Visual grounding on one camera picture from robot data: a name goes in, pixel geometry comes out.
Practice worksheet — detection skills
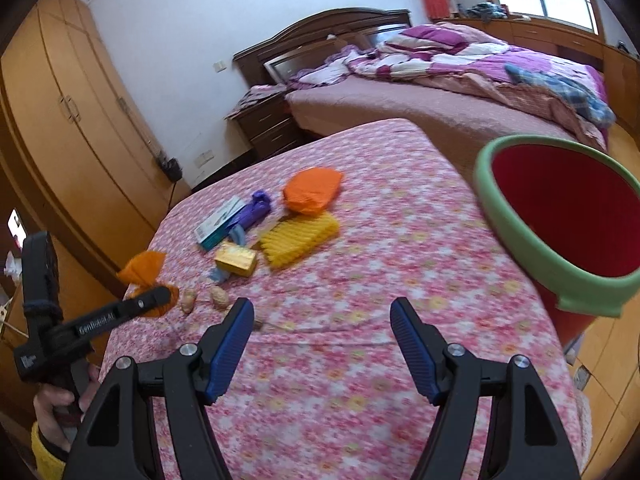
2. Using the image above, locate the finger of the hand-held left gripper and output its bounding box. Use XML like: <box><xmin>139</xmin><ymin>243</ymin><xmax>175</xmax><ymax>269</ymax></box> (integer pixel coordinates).
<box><xmin>75</xmin><ymin>285</ymin><xmax>173</xmax><ymax>347</ymax></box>

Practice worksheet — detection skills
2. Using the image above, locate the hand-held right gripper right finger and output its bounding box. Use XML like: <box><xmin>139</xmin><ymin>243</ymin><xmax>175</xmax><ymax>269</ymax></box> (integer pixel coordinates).
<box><xmin>390</xmin><ymin>297</ymin><xmax>573</xmax><ymax>480</ymax></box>

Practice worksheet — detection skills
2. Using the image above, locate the pink cloth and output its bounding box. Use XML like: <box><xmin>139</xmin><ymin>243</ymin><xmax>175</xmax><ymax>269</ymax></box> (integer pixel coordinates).
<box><xmin>235</xmin><ymin>85</ymin><xmax>288</xmax><ymax>108</ymax></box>

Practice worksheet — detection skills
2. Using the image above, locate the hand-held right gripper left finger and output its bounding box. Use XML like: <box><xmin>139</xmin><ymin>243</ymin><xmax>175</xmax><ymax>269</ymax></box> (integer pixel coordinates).
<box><xmin>65</xmin><ymin>297</ymin><xmax>256</xmax><ymax>480</ymax></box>

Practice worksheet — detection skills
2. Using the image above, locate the green white carton box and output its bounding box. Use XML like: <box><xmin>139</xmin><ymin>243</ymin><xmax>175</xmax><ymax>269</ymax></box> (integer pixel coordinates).
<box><xmin>194</xmin><ymin>196</ymin><xmax>249</xmax><ymax>252</ymax></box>

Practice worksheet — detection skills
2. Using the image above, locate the blue plaid cloth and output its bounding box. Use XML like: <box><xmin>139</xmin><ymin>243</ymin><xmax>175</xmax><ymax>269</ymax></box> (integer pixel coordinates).
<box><xmin>504</xmin><ymin>62</ymin><xmax>617</xmax><ymax>128</ymax></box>

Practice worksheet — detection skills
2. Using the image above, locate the yellow foam net sleeve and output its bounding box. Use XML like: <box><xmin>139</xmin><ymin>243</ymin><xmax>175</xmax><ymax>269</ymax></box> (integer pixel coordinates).
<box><xmin>259</xmin><ymin>211</ymin><xmax>341</xmax><ymax>267</ymax></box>

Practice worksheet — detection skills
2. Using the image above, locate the wooden wardrobe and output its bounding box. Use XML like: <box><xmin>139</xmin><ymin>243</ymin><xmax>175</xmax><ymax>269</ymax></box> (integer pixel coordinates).
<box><xmin>0</xmin><ymin>0</ymin><xmax>191</xmax><ymax>286</ymax></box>

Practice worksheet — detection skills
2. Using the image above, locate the dark wooden nightstand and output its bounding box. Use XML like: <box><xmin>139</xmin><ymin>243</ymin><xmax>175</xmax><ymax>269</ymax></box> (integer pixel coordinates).
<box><xmin>225</xmin><ymin>87</ymin><xmax>306</xmax><ymax>161</ymax></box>

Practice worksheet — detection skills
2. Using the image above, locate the orange paper wrapper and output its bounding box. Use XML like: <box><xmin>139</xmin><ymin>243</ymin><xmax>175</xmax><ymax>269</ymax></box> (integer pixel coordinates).
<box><xmin>283</xmin><ymin>167</ymin><xmax>345</xmax><ymax>217</ymax></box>

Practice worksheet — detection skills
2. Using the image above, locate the lit screen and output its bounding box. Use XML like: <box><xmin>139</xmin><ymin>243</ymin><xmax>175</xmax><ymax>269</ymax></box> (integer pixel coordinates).
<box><xmin>7</xmin><ymin>208</ymin><xmax>27</xmax><ymax>241</ymax></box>

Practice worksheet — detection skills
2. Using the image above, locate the person's left hand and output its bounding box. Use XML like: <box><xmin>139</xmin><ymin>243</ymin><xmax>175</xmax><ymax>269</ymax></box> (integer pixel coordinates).
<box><xmin>32</xmin><ymin>364</ymin><xmax>101</xmax><ymax>448</ymax></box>

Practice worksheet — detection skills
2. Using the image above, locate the purple frilled pillow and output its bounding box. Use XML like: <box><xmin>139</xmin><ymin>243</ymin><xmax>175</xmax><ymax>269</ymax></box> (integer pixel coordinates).
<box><xmin>289</xmin><ymin>45</ymin><xmax>371</xmax><ymax>86</ymax></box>

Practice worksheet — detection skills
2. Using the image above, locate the red bin with green rim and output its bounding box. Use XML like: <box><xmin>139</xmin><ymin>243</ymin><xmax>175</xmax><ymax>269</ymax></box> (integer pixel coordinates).
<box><xmin>472</xmin><ymin>134</ymin><xmax>640</xmax><ymax>348</ymax></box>

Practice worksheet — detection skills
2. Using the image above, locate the blue grey cloth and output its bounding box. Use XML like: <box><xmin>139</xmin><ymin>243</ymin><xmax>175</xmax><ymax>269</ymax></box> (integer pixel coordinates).
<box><xmin>466</xmin><ymin>2</ymin><xmax>510</xmax><ymax>22</ymax></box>

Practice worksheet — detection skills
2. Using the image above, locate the small orange yellow box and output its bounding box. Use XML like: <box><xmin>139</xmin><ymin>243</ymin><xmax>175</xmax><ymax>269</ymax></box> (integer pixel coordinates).
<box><xmin>214</xmin><ymin>241</ymin><xmax>259</xmax><ymax>279</ymax></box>

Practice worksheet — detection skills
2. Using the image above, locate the purple patchwork quilt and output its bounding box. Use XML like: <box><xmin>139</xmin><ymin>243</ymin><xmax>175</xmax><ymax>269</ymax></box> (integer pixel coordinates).
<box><xmin>347</xmin><ymin>22</ymin><xmax>611</xmax><ymax>141</ymax></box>

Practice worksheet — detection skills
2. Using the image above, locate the pink floral sheet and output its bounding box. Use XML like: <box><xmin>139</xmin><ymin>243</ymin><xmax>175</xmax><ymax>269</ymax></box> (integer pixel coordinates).
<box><xmin>100</xmin><ymin>119</ymin><xmax>593</xmax><ymax>480</ymax></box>

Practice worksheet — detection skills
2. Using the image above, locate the person's left forearm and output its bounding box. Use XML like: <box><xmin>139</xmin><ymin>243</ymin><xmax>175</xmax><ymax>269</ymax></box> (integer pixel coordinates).
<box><xmin>30</xmin><ymin>422</ymin><xmax>68</xmax><ymax>480</ymax></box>

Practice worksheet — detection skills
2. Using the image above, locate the dark wooden headboard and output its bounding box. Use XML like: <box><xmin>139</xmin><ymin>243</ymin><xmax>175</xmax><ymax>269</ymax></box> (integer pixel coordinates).
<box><xmin>232</xmin><ymin>8</ymin><xmax>413</xmax><ymax>88</ymax></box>

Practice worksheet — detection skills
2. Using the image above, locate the bed with mauve bedspread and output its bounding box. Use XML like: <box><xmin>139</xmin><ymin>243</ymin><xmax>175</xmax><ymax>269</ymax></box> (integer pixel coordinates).
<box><xmin>285</xmin><ymin>20</ymin><xmax>616</xmax><ymax>161</ymax></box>

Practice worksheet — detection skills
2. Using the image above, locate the light blue wrapper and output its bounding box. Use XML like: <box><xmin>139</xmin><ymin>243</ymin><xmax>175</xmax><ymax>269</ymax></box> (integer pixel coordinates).
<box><xmin>209</xmin><ymin>225</ymin><xmax>247</xmax><ymax>287</ymax></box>

